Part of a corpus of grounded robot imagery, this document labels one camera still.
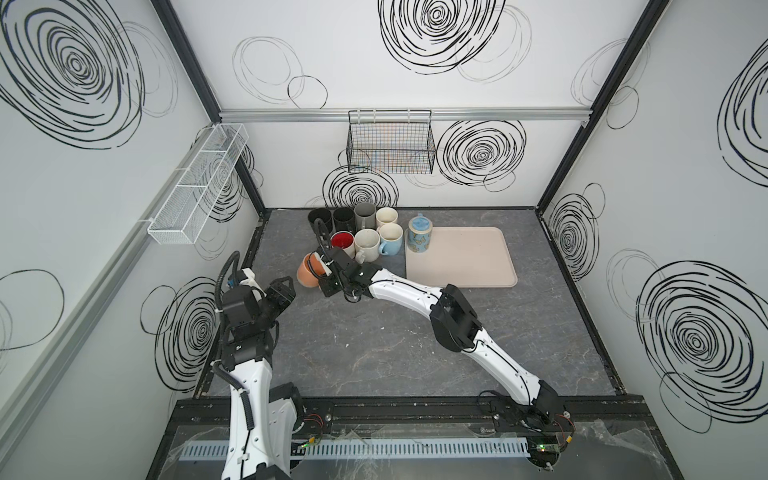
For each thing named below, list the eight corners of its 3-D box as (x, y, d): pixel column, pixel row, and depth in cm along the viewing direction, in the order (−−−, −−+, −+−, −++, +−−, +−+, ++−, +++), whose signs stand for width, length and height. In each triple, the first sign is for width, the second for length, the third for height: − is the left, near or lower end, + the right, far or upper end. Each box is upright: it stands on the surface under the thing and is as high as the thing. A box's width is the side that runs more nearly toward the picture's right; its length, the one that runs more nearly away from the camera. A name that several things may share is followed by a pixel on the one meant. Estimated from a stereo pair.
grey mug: (355, 238, 112) (353, 220, 104) (357, 221, 118) (355, 202, 110) (376, 238, 112) (375, 220, 104) (376, 221, 118) (375, 202, 110)
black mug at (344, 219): (335, 239, 112) (331, 222, 104) (338, 225, 116) (334, 207, 109) (354, 240, 112) (352, 222, 104) (356, 225, 116) (353, 207, 109)
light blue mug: (377, 260, 106) (376, 245, 99) (378, 238, 112) (377, 223, 106) (403, 260, 106) (404, 245, 99) (402, 238, 112) (403, 223, 106)
